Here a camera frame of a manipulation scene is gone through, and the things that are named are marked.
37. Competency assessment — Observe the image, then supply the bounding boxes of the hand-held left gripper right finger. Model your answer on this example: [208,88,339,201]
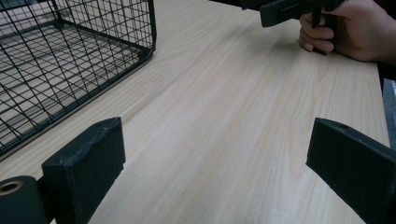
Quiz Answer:
[305,117,396,224]

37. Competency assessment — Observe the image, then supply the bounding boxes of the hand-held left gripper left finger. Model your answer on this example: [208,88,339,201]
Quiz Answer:
[41,117,126,224]

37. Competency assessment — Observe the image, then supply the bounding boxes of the black wire basket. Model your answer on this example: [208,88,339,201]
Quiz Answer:
[0,0,157,158]

